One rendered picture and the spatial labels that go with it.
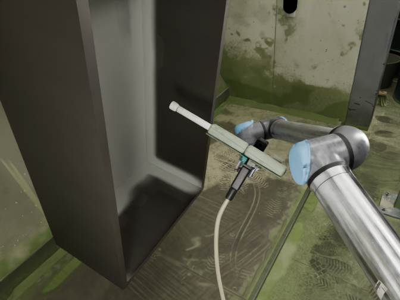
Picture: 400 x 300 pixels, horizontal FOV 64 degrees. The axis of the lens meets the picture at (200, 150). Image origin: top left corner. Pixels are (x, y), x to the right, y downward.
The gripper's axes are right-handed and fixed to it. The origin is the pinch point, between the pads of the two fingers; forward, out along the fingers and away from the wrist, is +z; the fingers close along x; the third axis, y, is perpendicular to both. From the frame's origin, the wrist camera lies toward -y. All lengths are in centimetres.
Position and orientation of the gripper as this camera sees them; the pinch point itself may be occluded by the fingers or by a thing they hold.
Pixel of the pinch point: (249, 161)
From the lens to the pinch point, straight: 115.8
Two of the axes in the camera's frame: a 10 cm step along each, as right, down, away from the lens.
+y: -5.0, 8.5, 1.5
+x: -8.3, -5.2, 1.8
